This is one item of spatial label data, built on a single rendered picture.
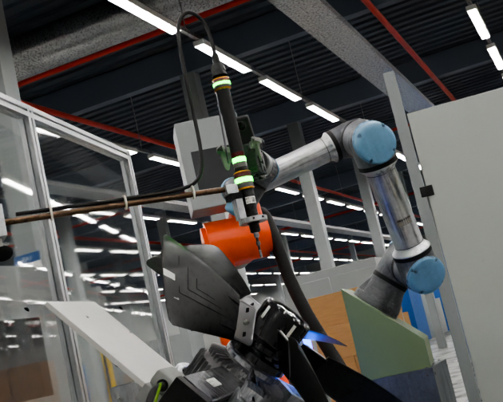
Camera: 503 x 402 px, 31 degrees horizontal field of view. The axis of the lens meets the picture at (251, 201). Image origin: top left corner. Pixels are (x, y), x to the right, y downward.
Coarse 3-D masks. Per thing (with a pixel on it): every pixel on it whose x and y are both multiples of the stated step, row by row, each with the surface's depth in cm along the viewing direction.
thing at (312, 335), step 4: (308, 332) 217; (312, 332) 218; (316, 332) 218; (308, 336) 224; (312, 336) 224; (316, 336) 223; (320, 336) 223; (324, 336) 222; (328, 336) 223; (312, 340) 234; (316, 340) 232; (320, 340) 230; (324, 340) 229; (328, 340) 228; (332, 340) 226; (336, 340) 226; (336, 344) 231; (340, 344) 229
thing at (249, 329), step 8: (240, 304) 196; (248, 304) 198; (240, 312) 196; (248, 312) 198; (240, 320) 195; (240, 328) 195; (248, 328) 197; (240, 336) 194; (248, 336) 196; (248, 344) 195
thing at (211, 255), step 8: (192, 248) 223; (200, 248) 224; (208, 248) 225; (216, 248) 227; (160, 256) 216; (200, 256) 220; (208, 256) 221; (216, 256) 222; (224, 256) 223; (152, 264) 213; (160, 264) 214; (208, 264) 218; (216, 264) 219; (224, 264) 219; (232, 264) 221; (160, 272) 212; (216, 272) 215; (224, 272) 216; (232, 272) 217; (224, 280) 214; (232, 280) 214; (240, 280) 215; (240, 288) 212; (248, 288) 213; (240, 296) 210
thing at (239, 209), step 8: (232, 184) 215; (224, 192) 215; (232, 192) 214; (240, 192) 214; (232, 200) 215; (240, 200) 215; (240, 208) 214; (240, 216) 214; (256, 216) 213; (264, 216) 214; (240, 224) 215
